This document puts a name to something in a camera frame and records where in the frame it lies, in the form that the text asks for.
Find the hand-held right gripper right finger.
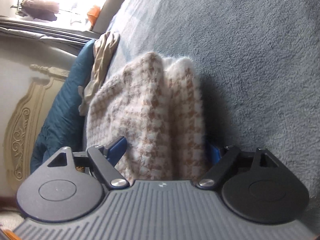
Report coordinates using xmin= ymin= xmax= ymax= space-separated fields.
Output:
xmin=196 ymin=140 xmax=282 ymax=190

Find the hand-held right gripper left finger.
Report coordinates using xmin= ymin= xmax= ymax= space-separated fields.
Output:
xmin=47 ymin=136 xmax=130 ymax=188

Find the beige houndstooth knit sweater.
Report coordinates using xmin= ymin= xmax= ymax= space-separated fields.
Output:
xmin=81 ymin=52 xmax=208 ymax=181

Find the blue pillow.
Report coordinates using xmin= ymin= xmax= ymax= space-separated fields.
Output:
xmin=30 ymin=39 xmax=98 ymax=174

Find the cream garment with dark lining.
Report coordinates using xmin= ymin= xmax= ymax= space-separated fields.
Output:
xmin=78 ymin=31 xmax=121 ymax=117

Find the grey bed blanket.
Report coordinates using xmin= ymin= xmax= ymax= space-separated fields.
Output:
xmin=85 ymin=0 xmax=320 ymax=205

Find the cream carved headboard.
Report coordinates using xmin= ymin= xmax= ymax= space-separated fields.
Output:
xmin=0 ymin=31 xmax=84 ymax=200

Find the orange item on windowsill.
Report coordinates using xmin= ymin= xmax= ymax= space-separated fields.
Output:
xmin=86 ymin=4 xmax=102 ymax=25

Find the grey curtain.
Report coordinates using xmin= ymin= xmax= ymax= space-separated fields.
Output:
xmin=0 ymin=16 xmax=100 ymax=47

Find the brown cloth bundle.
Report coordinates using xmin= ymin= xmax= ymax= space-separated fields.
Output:
xmin=10 ymin=0 xmax=60 ymax=22

